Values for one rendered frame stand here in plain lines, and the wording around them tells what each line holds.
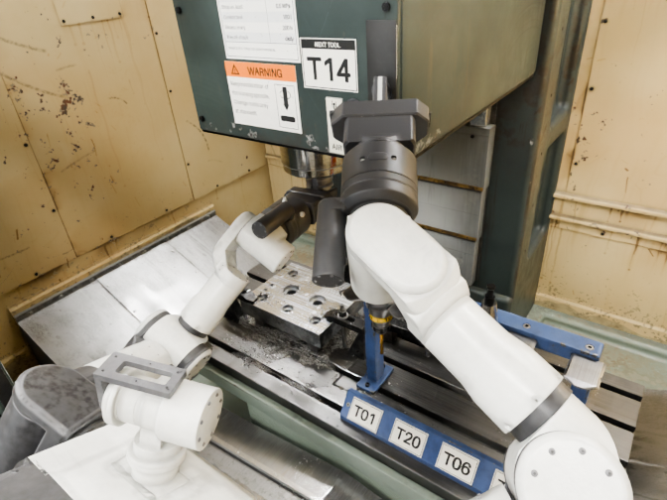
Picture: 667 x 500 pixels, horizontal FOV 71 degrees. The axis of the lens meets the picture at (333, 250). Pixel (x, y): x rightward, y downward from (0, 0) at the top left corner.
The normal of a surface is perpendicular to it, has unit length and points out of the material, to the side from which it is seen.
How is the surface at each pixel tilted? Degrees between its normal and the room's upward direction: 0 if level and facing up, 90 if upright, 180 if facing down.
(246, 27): 90
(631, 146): 90
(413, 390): 0
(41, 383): 39
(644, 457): 24
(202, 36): 90
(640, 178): 90
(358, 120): 30
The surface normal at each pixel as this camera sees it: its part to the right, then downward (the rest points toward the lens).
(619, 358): -0.07, -0.85
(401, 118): -0.11, -0.47
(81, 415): 0.53, -0.82
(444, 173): -0.59, 0.43
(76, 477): 0.17, -0.96
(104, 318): 0.27, -0.68
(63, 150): 0.81, 0.26
